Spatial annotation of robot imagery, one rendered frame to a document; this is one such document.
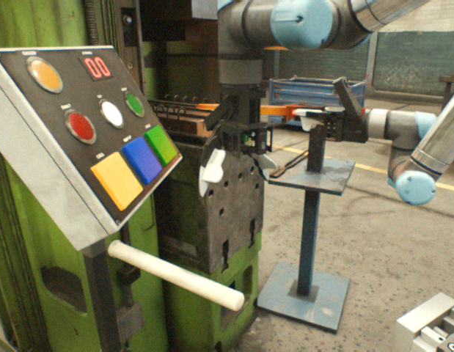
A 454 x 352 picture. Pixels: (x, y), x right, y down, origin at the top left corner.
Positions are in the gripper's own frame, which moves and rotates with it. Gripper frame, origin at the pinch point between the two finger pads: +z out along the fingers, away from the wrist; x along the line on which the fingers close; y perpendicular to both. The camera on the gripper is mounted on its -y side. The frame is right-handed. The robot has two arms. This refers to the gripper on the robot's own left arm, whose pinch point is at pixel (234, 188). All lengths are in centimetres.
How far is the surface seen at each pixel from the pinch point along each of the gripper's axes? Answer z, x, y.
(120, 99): -17.0, -16.8, -13.5
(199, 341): 81, 9, -41
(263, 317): 93, 46, -48
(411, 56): -3, 706, -418
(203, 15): -34, 16, -43
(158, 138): -8.7, -10.3, -12.4
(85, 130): -15.0, -25.7, 0.1
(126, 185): -6.4, -21.6, 3.5
